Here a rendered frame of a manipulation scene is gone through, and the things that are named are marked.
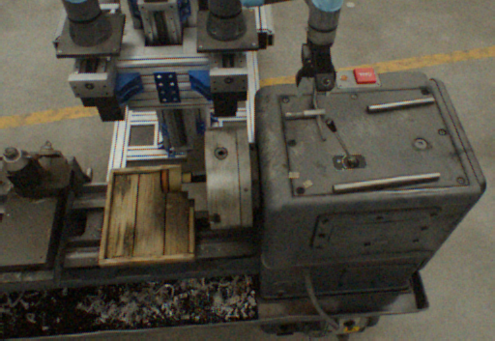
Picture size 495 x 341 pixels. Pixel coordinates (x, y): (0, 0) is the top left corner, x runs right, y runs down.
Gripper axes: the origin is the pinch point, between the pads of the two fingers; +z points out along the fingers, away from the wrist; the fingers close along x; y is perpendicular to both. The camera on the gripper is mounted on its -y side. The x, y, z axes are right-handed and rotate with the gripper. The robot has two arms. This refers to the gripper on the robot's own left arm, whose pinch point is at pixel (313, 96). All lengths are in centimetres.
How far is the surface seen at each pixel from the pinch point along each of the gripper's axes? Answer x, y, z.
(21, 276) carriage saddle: 90, -33, 37
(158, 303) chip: 55, -33, 72
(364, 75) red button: -17.8, 9.9, 2.9
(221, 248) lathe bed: 30, -26, 43
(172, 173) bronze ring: 42.5, -12.1, 17.5
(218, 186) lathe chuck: 28.8, -22.5, 9.9
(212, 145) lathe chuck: 29.8, -11.2, 5.9
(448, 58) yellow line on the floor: -133, 146, 130
